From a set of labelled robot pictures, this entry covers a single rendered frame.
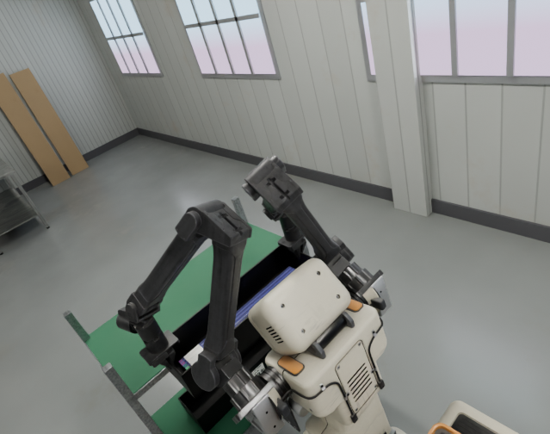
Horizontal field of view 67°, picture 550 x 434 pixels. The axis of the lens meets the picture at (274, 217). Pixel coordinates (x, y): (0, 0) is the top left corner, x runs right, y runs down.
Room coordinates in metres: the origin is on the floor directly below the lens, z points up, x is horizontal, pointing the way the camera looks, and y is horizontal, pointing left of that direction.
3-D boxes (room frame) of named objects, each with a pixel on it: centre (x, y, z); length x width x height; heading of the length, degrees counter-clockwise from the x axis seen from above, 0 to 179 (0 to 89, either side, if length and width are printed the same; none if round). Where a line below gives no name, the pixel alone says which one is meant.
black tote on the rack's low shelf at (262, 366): (1.39, 0.40, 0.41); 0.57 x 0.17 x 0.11; 123
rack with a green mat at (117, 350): (1.39, 0.40, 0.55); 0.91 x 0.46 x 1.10; 123
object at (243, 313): (1.05, 0.20, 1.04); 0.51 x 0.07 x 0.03; 123
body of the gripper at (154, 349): (0.89, 0.43, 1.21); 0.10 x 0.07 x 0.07; 123
